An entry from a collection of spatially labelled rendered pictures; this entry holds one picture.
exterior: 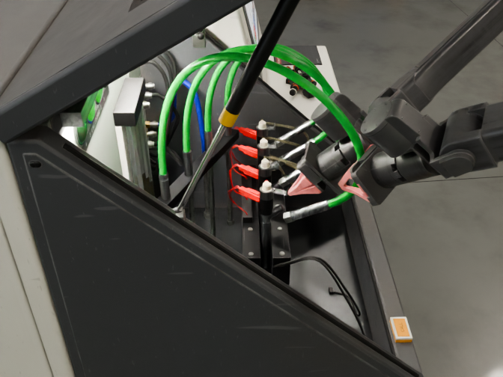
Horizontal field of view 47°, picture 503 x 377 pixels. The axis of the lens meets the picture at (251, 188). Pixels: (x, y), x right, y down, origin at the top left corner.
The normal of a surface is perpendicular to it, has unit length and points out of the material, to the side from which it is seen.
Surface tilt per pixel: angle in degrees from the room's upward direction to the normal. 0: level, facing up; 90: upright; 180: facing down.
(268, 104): 90
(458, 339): 0
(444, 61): 67
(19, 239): 90
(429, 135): 45
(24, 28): 0
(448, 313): 0
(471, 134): 37
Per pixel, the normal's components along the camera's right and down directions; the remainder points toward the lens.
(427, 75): 0.19, 0.13
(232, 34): 0.02, 0.59
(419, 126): 0.48, -0.35
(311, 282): 0.00, -0.81
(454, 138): -0.60, -0.63
